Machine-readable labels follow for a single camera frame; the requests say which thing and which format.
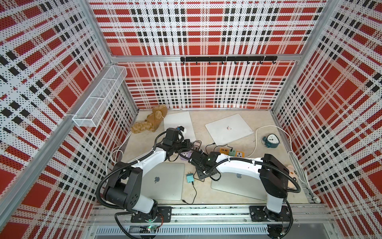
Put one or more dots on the white laptop back right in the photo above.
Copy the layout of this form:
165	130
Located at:
228	129

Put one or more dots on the black hook rail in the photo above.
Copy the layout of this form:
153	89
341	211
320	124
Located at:
230	59

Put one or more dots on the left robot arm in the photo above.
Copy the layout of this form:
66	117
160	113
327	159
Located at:
121	188

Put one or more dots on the purple power strip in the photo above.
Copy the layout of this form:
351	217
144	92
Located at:
186	155

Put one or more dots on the orange power strip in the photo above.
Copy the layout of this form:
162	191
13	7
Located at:
226	150

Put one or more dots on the teal charger adapter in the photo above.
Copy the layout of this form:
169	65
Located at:
190	178

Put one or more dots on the white laptop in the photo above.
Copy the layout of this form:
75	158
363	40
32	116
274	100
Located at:
228	129
181	119

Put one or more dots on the teal alarm clock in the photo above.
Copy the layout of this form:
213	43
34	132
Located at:
271	141

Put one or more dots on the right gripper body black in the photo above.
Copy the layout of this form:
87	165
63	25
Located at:
202	174

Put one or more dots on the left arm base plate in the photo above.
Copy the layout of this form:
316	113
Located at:
157	215

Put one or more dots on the green charger adapter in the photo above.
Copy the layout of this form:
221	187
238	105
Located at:
232	153

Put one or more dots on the silver laptop front right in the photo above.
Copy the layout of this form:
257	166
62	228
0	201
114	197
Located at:
242	185

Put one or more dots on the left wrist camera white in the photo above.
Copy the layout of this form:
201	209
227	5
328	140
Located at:
181	129

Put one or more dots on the pink plush doll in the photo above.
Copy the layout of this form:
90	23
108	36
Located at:
293	175

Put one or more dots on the brown teddy bear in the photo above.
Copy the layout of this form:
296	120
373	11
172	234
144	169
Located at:
152	121

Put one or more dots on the white wire basket shelf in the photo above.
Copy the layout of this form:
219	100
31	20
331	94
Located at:
92	111

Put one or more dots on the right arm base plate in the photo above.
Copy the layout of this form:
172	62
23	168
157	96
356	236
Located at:
262	214

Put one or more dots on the silver laptop front left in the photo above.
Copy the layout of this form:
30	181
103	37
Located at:
164	182

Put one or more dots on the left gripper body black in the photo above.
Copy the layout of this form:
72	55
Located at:
179	145

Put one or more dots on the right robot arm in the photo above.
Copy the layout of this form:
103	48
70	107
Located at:
274	176

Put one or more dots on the silver laptop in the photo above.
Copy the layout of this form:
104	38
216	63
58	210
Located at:
164	182
242	185

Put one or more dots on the white laptop back left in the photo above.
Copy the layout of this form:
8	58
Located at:
181	119

